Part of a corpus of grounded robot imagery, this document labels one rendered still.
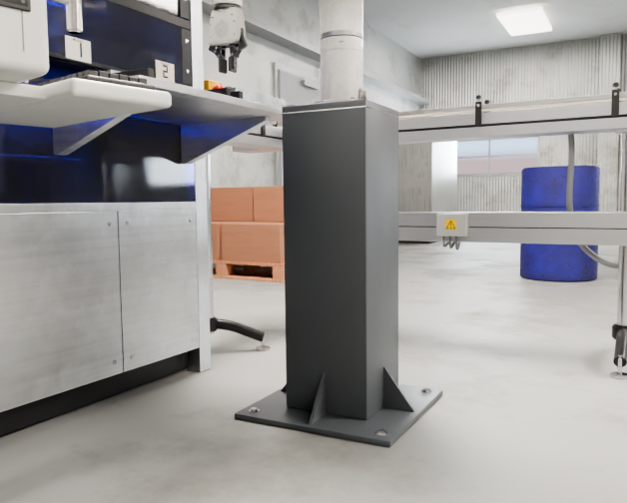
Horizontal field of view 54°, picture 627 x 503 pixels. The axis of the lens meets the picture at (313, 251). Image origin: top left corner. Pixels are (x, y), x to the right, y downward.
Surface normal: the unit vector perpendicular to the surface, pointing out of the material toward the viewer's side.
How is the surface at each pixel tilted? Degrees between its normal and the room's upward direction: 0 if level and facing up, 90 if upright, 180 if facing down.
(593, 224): 90
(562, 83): 90
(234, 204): 90
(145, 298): 90
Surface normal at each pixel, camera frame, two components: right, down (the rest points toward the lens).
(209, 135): -0.49, 0.07
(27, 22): 0.76, 0.04
